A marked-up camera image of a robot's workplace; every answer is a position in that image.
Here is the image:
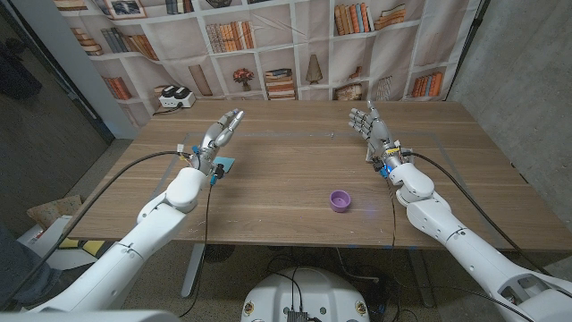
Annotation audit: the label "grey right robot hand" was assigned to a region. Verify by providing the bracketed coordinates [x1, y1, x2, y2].
[349, 100, 402, 169]

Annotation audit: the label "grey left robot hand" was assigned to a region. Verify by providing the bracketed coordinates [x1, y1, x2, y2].
[191, 108, 246, 175]

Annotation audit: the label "blue sticky note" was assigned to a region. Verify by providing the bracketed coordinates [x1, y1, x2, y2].
[212, 156, 236, 174]

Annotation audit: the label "purple plastic cup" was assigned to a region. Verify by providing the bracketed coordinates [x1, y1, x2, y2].
[329, 190, 352, 213]

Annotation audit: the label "white power strip black plugs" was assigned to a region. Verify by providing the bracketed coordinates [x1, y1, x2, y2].
[158, 85, 197, 109]

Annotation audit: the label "black round floor object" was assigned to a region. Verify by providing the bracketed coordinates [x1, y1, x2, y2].
[203, 244, 236, 264]

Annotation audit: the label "printed bookshelf backdrop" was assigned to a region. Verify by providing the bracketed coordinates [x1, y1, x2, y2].
[52, 0, 482, 129]

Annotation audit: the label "white table leg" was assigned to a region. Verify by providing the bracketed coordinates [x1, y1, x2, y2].
[181, 243, 203, 299]

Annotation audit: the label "black backdrop stand pole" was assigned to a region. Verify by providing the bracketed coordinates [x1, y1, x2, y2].
[446, 0, 492, 102]

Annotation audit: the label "grey table leg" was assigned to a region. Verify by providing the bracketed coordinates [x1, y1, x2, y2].
[408, 249, 435, 309]

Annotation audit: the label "yellow black flat object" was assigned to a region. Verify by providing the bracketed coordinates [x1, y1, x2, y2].
[57, 236, 107, 258]

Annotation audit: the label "beige patterned cushion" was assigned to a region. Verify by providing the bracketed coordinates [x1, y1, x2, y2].
[27, 195, 84, 230]

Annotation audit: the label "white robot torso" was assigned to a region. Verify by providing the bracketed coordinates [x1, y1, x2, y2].
[240, 267, 371, 322]

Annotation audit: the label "white box on floor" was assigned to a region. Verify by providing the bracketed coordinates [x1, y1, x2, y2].
[16, 215, 113, 272]

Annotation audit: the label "person leg in jeans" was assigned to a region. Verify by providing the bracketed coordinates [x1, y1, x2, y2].
[0, 222, 63, 306]

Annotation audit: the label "black power strip cable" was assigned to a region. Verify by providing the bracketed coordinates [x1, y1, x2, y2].
[152, 103, 183, 116]

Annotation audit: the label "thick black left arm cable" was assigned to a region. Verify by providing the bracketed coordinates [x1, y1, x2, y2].
[4, 150, 184, 309]

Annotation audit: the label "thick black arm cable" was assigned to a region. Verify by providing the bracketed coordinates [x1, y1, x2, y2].
[4, 150, 184, 309]
[406, 151, 549, 275]

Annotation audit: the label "thin black left wrist cable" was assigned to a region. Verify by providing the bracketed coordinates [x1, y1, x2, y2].
[178, 181, 214, 318]

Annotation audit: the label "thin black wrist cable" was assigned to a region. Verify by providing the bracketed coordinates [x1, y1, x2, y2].
[387, 174, 537, 321]
[178, 181, 214, 318]

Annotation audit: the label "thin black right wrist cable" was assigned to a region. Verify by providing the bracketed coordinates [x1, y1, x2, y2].
[387, 174, 537, 321]

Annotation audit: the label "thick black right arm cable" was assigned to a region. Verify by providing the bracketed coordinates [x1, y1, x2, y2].
[406, 151, 549, 275]

